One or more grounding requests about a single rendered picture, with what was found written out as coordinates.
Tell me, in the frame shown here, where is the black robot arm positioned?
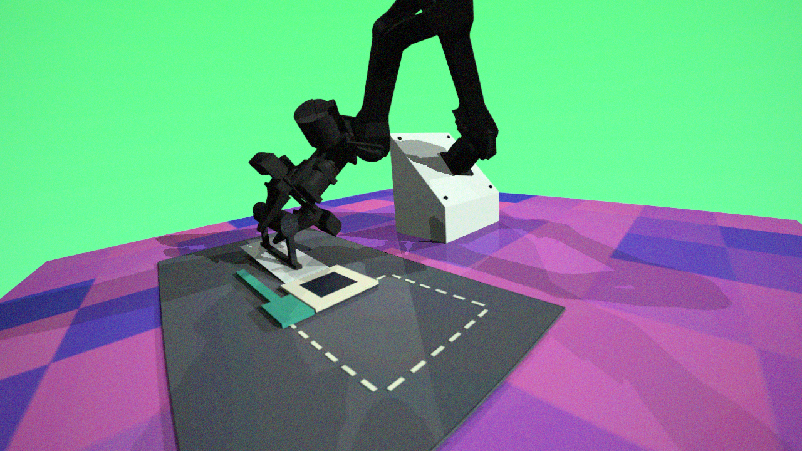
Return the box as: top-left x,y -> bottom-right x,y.
294,0 -> 499,175

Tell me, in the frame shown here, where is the cream square tile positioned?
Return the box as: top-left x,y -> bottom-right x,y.
281,265 -> 378,313

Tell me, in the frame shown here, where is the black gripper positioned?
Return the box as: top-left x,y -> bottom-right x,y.
248,152 -> 341,237

